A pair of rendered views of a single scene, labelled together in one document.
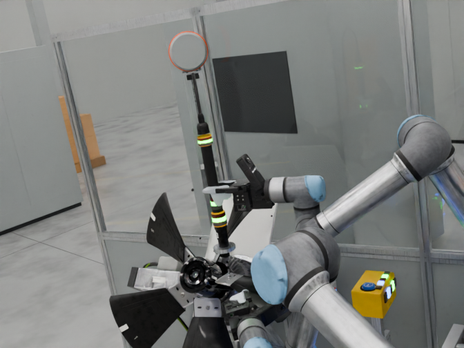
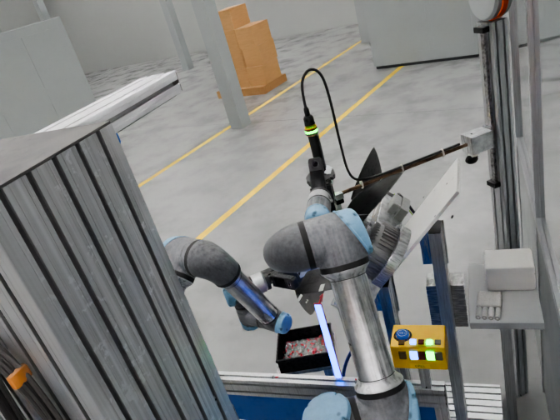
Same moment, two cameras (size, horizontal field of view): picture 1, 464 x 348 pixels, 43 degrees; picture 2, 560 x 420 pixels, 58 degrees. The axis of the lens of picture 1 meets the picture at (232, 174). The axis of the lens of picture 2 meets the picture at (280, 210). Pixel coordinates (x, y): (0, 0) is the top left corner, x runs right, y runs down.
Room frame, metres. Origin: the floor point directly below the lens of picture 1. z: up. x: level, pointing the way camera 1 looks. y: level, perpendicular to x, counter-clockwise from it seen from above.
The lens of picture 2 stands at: (1.31, -1.52, 2.17)
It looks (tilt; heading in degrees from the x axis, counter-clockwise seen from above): 26 degrees down; 82
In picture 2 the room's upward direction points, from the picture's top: 17 degrees counter-clockwise
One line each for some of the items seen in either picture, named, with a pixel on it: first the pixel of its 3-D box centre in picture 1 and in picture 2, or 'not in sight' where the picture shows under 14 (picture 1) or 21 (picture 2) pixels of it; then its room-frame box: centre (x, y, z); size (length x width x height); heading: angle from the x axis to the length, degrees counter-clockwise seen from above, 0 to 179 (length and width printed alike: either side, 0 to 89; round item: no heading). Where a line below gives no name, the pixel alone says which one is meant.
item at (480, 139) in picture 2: (210, 172); (478, 140); (2.33, 0.09, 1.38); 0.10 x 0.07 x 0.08; 2
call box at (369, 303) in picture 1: (374, 295); (419, 347); (1.76, -0.40, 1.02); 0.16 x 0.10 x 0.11; 147
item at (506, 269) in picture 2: not in sight; (508, 267); (2.30, -0.09, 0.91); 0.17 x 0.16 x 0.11; 147
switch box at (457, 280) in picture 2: not in sight; (447, 299); (2.11, 0.07, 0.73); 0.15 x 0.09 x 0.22; 147
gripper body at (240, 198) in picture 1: (253, 193); (321, 192); (1.66, -0.05, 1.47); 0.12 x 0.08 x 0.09; 67
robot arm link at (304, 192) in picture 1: (304, 190); (318, 214); (1.60, -0.20, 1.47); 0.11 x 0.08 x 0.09; 67
